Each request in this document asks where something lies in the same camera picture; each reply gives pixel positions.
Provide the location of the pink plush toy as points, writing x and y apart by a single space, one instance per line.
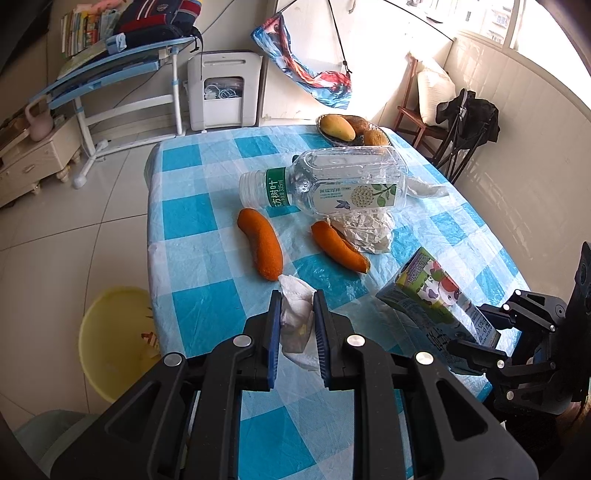
106 4

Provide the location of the large white tissue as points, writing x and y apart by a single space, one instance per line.
295 318

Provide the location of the wooden chair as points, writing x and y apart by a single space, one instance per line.
415 115

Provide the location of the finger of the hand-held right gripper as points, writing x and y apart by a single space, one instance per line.
475 355
491 323

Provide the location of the colourful hanging bag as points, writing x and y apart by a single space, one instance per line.
318 83

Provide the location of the clear plastic bottle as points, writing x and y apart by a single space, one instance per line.
341 177

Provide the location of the black jacket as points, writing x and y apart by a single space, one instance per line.
475 113

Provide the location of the white air purifier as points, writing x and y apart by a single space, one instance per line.
221 62

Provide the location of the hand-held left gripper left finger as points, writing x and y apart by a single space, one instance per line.
274 337

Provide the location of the row of books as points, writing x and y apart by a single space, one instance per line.
87 27

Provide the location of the long orange peel piece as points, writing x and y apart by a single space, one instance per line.
263 249

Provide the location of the white pillow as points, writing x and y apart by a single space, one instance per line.
434 92

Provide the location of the yellow plastic basin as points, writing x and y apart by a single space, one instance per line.
111 341

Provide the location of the crushed drink carton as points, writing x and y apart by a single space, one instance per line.
429 286

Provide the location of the blue checkered tablecloth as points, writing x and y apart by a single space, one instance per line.
198 258

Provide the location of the dark fruit plate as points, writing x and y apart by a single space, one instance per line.
344 143

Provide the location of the pale teal chair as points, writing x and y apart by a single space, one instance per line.
51 443

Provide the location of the navy and red backpack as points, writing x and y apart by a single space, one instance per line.
157 18

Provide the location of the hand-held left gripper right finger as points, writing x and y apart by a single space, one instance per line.
321 337

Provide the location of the black folding chair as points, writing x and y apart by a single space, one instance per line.
455 161

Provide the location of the blue tilting study desk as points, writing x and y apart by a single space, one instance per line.
115 69

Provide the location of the pink kettlebell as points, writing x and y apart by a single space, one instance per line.
40 127

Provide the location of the window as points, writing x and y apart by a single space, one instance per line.
489 18

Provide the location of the white cabinet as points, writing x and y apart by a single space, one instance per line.
378 55

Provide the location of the cream television cabinet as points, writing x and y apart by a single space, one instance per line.
32 166

